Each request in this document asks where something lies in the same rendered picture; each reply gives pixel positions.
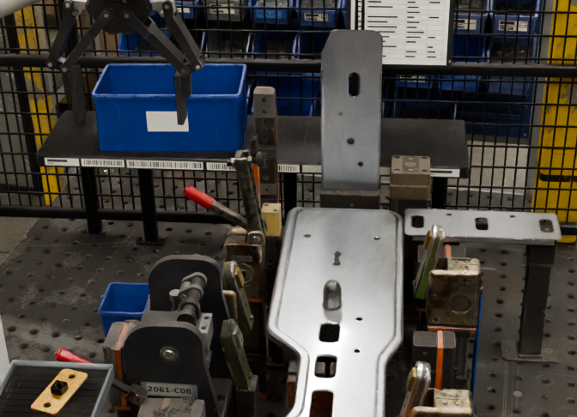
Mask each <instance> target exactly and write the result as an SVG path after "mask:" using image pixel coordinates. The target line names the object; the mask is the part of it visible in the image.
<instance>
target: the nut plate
mask: <svg viewBox="0 0 577 417"><path fill-rule="evenodd" d="M70 376H75V378H72V379H70V378H69V377H70ZM87 378H88V374H87V373H84V372H78V371H74V370H71V369H63V370H62V371H61V372H60V373H59V374H58V375H57V376H56V377H55V378H54V380H53V381H52V382H51V383H50V384H49V385H48V387H47V388H46V389H45V390H44V391H43V392H42V394H41V395H40V396H39V397H38V398H37V400H36V401H35V402H34V403H33V404H32V406H31V409H32V410H33V411H37V412H41V413H44V414H49V415H56V414H58V413H59V411H60V410H61V409H62V408H63V407H64V405H65V404H66V403H67V402H68V400H69V399H70V398H71V397H72V396H73V395H74V394H75V393H76V391H77V390H78V389H79V388H80V386H81V385H82V384H83V383H84V381H85V380H86V379H87ZM46 404H50V405H51V406H50V407H49V408H44V406H45V405H46Z"/></svg>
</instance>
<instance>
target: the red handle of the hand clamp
mask: <svg viewBox="0 0 577 417"><path fill-rule="evenodd" d="M183 192H184V193H185V194H184V196H186V197H187V198H189V199H191V200H192V201H193V202H196V203H197V204H199V205H201V206H203V207H204V208H206V209H210V210H212V211H214V212H215V213H217V214H219V215H220V216H222V217H224V218H225V219H227V220H229V221H231V222H233V223H234V224H235V225H237V226H239V227H241V228H243V229H245V230H247V231H248V232H249V228H248V225H247V220H246V218H244V217H242V216H241V215H238V214H237V213H235V212H234V211H232V210H231V209H229V208H227V207H225V206H223V205H221V204H220V203H218V202H217V201H215V199H214V198H212V197H211V196H208V195H207V194H205V193H203V192H202V191H200V190H198V189H197V188H195V187H193V186H191V185H189V186H186V187H185V188H184V190H183Z"/></svg>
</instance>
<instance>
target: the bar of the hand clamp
mask: <svg viewBox="0 0 577 417"><path fill-rule="evenodd" d="M256 163H257V166H259V168H264V167H265V164H266V161H265V155H264V153H263V152H262V151H261V152H258V153H257V154H256V158H253V157H252V156H250V154H249V150H248V149H247V150H237V151H236V154H235V157H234V158H231V160H227V166H231V167H232V168H235V170H236V174H237V178H238V182H239V186H240V194H241V197H242V202H243V205H244V210H245V213H246V220H247V225H248V228H249V232H250V231H260V232H262V233H263V234H264V236H266V231H265V226H264V218H263V215H262V210H261V206H260V202H259V198H258V190H257V186H256V182H255V178H254V173H253V169H252V166H253V164H256ZM262 228H263V231H262Z"/></svg>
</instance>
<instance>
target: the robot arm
mask: <svg viewBox="0 0 577 417"><path fill-rule="evenodd" d="M39 1H41V0H0V19H1V18H3V17H5V16H7V15H10V14H12V13H15V12H16V11H18V10H21V9H24V8H26V7H28V6H30V5H32V4H34V3H37V2H39ZM83 9H85V10H87V12H88V13H89V14H90V15H91V17H92V18H93V19H94V20H95V22H94V24H93V25H92V26H91V28H90V29H89V30H88V31H87V32H86V33H85V35H84V36H83V37H82V39H81V40H80V42H79V43H78V44H77V46H76V47H75V48H74V50H73V51H72V52H71V54H70V55H69V56H68V57H67V58H63V57H61V55H62V53H63V50H64V47H65V44H66V42H67V39H68V38H69V35H70V31H71V28H72V27H73V24H74V22H75V19H76V17H77V16H78V15H80V14H81V12H82V10H83ZM152 10H156V11H157V12H158V13H159V15H160V16H161V17H165V21H166V23H167V25H168V27H169V29H170V30H171V32H172V34H173V36H174V38H175V39H176V40H177V42H178V43H179V46H180V47H181V49H182V51H183V52H184V54H185V55H184V54H183V53H182V52H181V51H180V50H179V49H178V48H177V47H176V46H175V45H174V44H173V43H172V42H171V41H170V39H169V38H168V37H167V36H166V35H165V34H164V33H163V32H162V31H161V30H160V29H159V28H158V27H157V26H156V24H155V22H154V21H153V20H152V19H151V18H150V17H149V15H150V14H151V12H152ZM63 12H64V17H63V19H62V22H61V24H60V27H59V29H58V33H57V35H56V38H55V40H54V42H53V45H52V48H51V51H50V53H49V56H48V58H47V60H46V67H47V68H48V69H56V70H59V71H60V72H61V73H62V77H63V84H64V92H65V94H66V95H71V97H72V103H73V110H74V116H75V122H76V123H81V122H82V120H83V119H84V117H85V115H86V113H87V112H86V105H85V99H84V92H83V85H82V72H81V65H75V63H76V62H77V61H78V59H79V58H80V57H81V55H82V54H83V53H84V52H85V51H86V50H87V48H88V47H89V45H90V44H91V43H92V42H93V40H94V39H95V38H96V36H97V35H98V34H99V33H100V31H101V30H103V31H105V32H106V33H108V34H118V33H122V34H126V35H133V34H134V33H136V32H138V33H139V34H140V35H141V36H142V37H143V38H144V39H146V40H147V41H148V42H149V43H150V44H151V45H152V46H153V47H154V48H155V49H156V50H157V51H158V52H159V53H160V54H161V55H162V56H163V57H164V58H165V59H166V60H167V61H168V62H169V63H170V64H171V65H172V66H173V67H174V68H175V69H176V72H175V74H174V76H173V78H174V89H175V99H176V111H177V121H178V125H184V123H185V120H186V117H187V108H186V98H190V97H191V93H192V90H193V87H192V75H191V73H192V72H195V71H197V72H198V71H201V70H202V68H203V66H204V63H205V58H204V56H203V54H202V52H201V51H200V50H199V48H198V46H197V44H196V42H195V40H194V39H193V38H192V36H191V34H190V32H189V31H188V29H187V27H186V25H185V23H184V22H183V21H182V19H181V17H180V16H179V13H178V10H177V6H176V2H175V0H65V1H64V3H63ZM74 65H75V66H74ZM73 66H74V67H73Z"/></svg>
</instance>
